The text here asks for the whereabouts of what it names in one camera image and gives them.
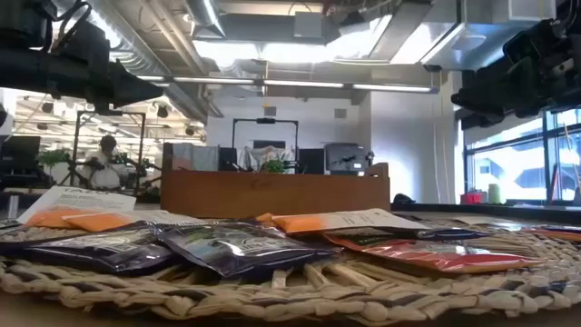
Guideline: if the person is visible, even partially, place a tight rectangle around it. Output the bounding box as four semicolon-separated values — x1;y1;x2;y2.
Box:
79;134;133;190

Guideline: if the long ceiling light strip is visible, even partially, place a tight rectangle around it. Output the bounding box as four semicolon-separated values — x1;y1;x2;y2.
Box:
135;74;439;95

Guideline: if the black computer monitor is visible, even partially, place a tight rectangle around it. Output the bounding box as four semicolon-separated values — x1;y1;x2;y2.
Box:
297;147;326;175
218;145;240;173
324;143;369;176
0;134;42;176

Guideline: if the red foil tea packet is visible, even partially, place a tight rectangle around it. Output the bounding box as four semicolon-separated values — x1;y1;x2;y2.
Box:
322;226;544;274
521;224;581;243

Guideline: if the round woven straw placemat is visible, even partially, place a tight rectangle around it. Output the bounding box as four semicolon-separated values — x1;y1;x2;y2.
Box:
0;212;581;326

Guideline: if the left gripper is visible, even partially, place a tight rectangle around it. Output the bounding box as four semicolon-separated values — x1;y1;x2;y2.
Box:
54;50;163;112

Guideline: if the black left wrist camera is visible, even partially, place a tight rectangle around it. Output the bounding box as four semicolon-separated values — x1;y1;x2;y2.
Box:
43;0;113;63

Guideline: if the grey ceiling box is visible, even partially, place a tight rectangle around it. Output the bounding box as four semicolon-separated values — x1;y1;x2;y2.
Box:
293;11;326;40

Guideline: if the black framed window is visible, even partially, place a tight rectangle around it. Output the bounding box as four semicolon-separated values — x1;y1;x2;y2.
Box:
462;106;581;205

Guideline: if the grey partition panel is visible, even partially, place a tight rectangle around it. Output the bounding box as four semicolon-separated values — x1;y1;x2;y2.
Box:
171;143;220;173

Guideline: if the wooden organizer box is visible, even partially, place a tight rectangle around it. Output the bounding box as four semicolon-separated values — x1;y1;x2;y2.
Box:
159;156;391;219

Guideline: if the white and orange tea packet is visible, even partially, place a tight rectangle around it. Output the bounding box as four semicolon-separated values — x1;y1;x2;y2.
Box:
448;215;521;227
254;207;430;236
62;210;203;233
16;184;137;228

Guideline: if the white cloth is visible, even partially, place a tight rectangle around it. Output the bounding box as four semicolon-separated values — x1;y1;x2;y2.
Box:
240;144;296;173

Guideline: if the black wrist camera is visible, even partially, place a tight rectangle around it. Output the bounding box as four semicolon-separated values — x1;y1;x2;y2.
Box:
502;20;564;69
43;0;113;63

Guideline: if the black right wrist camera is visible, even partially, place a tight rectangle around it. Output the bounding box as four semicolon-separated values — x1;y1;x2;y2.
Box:
502;20;564;69

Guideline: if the leafy green office plant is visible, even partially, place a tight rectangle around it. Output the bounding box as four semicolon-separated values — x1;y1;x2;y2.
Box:
36;148;72;168
261;158;287;174

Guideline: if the grey metal post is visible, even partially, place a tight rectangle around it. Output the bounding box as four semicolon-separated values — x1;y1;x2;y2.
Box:
6;193;22;219

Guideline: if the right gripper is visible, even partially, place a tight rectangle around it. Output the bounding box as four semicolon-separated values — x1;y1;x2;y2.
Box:
451;49;581;132

